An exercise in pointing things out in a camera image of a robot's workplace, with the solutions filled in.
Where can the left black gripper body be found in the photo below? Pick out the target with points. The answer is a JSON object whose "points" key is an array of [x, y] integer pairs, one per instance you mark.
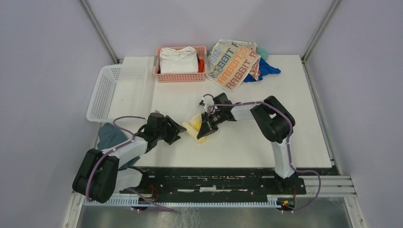
{"points": [[167, 129]]}

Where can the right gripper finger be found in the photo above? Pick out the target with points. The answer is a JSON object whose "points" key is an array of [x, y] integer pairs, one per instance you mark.
{"points": [[204, 131], [205, 118]]}

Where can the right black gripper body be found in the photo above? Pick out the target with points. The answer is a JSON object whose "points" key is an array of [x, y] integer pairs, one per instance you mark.
{"points": [[215, 119]]}

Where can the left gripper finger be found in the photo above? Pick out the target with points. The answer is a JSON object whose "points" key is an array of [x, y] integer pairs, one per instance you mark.
{"points": [[172, 138], [177, 128]]}

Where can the yellow duck towel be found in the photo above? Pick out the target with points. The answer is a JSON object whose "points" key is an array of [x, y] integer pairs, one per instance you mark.
{"points": [[193, 126]]}

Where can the rabbit print towel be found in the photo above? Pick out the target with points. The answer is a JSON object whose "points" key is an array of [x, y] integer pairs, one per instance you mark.
{"points": [[230, 62]]}

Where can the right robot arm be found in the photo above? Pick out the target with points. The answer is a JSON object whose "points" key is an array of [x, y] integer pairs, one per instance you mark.
{"points": [[274, 121]]}

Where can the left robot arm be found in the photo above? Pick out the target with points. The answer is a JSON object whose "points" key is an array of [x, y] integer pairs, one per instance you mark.
{"points": [[100, 174]]}

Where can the grey blue towel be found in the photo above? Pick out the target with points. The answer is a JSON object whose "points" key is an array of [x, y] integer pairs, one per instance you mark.
{"points": [[110, 137]]}

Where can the white plastic basket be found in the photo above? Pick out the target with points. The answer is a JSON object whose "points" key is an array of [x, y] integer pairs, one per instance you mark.
{"points": [[119, 91]]}

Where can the orange towel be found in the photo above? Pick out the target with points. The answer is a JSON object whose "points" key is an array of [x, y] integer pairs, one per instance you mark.
{"points": [[201, 65]]}

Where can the white folded towel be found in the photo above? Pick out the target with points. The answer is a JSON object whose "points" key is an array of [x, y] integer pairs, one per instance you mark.
{"points": [[180, 61]]}

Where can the pink plastic basket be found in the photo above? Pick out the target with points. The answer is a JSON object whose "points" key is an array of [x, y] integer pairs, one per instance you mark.
{"points": [[184, 77]]}

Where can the teal green towel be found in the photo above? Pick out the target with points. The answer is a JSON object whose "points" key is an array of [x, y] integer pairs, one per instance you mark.
{"points": [[263, 53]]}

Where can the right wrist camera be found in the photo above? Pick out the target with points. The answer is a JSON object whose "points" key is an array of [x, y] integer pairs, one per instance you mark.
{"points": [[203, 104]]}

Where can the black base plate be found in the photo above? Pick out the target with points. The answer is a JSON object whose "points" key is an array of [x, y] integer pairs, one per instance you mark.
{"points": [[214, 184]]}

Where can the white cable duct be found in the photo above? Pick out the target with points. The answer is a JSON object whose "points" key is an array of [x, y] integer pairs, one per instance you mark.
{"points": [[136, 201]]}

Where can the aluminium frame rails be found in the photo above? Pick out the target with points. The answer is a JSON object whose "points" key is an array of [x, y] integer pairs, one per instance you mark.
{"points": [[336, 206]]}

